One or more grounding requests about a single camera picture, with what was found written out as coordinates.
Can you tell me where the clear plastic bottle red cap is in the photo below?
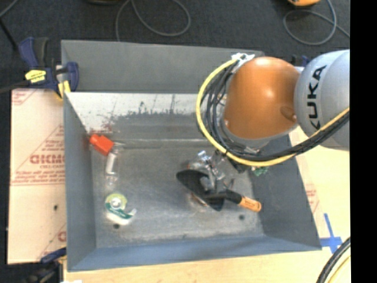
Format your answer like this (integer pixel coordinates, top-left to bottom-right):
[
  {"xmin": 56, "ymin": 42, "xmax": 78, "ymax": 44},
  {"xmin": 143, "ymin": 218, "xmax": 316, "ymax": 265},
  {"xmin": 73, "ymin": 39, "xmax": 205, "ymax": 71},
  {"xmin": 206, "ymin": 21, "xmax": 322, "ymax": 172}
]
[{"xmin": 89, "ymin": 133, "xmax": 126, "ymax": 188}]

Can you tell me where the brown cardboard board red print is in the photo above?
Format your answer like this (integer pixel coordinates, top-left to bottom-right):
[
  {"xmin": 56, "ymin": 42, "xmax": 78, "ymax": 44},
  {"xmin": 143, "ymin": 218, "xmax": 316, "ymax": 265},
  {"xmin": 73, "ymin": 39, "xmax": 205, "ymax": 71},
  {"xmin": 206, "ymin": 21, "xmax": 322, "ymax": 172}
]
[{"xmin": 6, "ymin": 87, "xmax": 67, "ymax": 265}]

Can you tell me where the green and white tape dispenser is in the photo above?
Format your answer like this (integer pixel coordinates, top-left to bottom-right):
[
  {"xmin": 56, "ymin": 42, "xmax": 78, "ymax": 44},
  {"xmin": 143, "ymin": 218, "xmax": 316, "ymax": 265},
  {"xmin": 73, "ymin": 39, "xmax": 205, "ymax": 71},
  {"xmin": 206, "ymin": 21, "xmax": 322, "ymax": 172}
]
[{"xmin": 104, "ymin": 192, "xmax": 138, "ymax": 225}]

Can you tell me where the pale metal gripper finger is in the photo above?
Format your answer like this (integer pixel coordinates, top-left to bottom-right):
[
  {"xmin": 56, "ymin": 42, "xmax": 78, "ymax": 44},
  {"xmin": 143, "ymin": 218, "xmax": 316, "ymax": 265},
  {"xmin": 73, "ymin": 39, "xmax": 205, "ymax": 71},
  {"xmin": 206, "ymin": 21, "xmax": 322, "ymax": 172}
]
[
  {"xmin": 188, "ymin": 150, "xmax": 213, "ymax": 171},
  {"xmin": 200, "ymin": 169, "xmax": 225, "ymax": 193}
]

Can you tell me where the grey metal bin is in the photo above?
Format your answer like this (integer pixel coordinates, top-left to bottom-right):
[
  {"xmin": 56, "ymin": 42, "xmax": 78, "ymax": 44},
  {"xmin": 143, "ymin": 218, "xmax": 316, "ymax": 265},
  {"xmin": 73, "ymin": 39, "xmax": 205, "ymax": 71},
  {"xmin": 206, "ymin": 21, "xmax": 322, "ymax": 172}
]
[{"xmin": 60, "ymin": 39, "xmax": 322, "ymax": 272}]

